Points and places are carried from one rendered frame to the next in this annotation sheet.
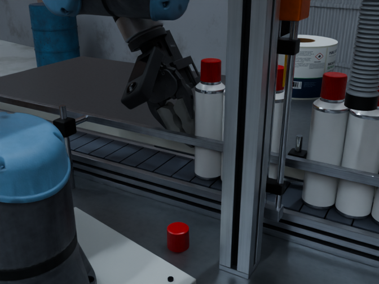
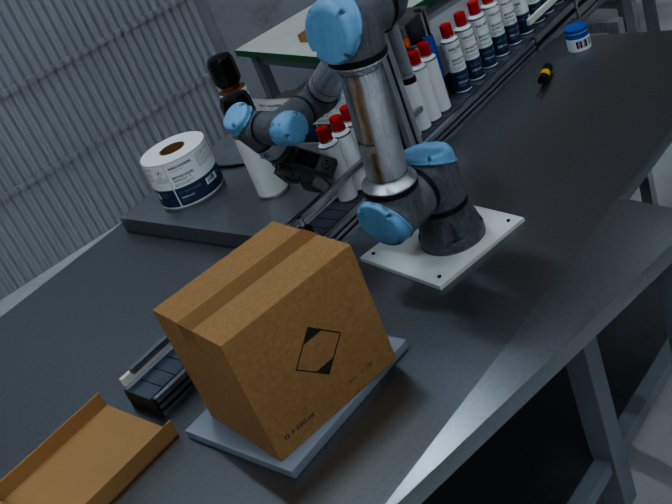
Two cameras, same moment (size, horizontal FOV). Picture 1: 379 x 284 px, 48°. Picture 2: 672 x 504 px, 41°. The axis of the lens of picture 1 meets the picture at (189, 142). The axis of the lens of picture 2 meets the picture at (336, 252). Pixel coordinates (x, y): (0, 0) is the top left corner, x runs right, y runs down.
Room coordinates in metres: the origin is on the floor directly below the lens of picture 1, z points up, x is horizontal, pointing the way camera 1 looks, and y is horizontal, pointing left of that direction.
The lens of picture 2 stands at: (0.03, 1.88, 1.87)
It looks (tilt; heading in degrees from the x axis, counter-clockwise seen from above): 29 degrees down; 291
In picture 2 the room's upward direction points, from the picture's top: 23 degrees counter-clockwise
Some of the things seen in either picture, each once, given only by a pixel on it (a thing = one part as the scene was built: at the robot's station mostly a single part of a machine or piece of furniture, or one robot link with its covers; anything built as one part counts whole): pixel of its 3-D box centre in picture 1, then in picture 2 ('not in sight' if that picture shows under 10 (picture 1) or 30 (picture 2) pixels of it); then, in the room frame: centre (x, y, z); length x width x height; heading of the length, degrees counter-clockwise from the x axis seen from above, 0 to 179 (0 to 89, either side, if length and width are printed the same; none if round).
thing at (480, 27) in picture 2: not in sight; (481, 34); (0.32, -0.66, 0.98); 0.05 x 0.05 x 0.20
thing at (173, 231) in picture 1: (177, 236); not in sight; (0.54, 0.02, 0.85); 0.03 x 0.03 x 0.03
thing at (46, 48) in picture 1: (56, 37); not in sight; (5.20, 1.60, 0.40); 0.54 x 0.53 x 0.79; 139
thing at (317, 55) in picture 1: (298, 65); (182, 169); (1.22, -0.32, 0.95); 0.20 x 0.20 x 0.14
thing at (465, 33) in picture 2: not in sight; (468, 46); (0.36, -0.60, 0.98); 0.05 x 0.05 x 0.20
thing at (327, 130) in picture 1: (326, 141); not in sight; (0.58, -0.20, 0.98); 0.05 x 0.05 x 0.20
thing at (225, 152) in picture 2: not in sight; (254, 140); (1.08, -0.55, 0.89); 0.31 x 0.31 x 0.01
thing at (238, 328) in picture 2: not in sight; (277, 334); (0.68, 0.64, 0.99); 0.30 x 0.24 x 0.27; 51
